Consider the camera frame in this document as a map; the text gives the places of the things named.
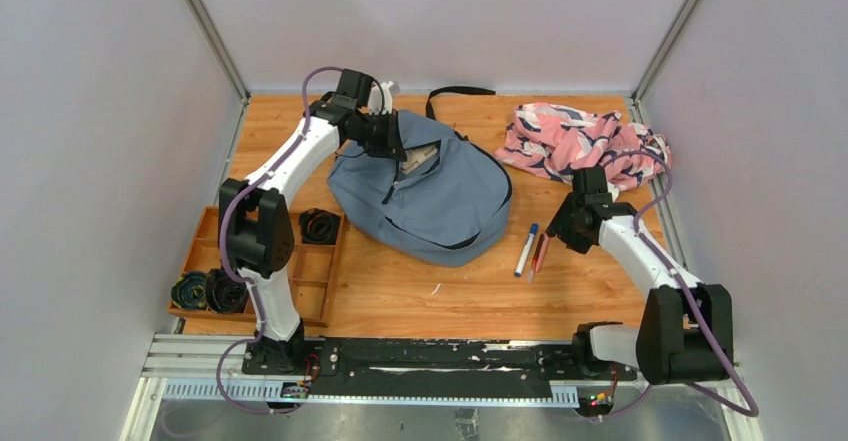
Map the pink pen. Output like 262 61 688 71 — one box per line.
536 231 550 273

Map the blue cap marker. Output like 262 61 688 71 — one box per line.
513 223 539 278

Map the blue student backpack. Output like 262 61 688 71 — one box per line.
327 110 513 267

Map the beige snap wallet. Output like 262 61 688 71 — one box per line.
400 144 439 174

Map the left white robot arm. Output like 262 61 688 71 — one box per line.
218 68 405 374

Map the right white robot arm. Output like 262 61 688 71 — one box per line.
546 166 734 385

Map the pink floral cloth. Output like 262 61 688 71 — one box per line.
494 102 672 196

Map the wooden compartment tray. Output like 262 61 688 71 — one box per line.
167 206 348 329

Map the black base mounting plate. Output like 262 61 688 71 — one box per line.
240 337 637 401

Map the dark rolled sock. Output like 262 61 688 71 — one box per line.
204 269 249 314

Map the green patterned rolled sock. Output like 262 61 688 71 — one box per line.
171 271 208 310

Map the aluminium frame rail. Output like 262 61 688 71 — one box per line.
120 334 763 440

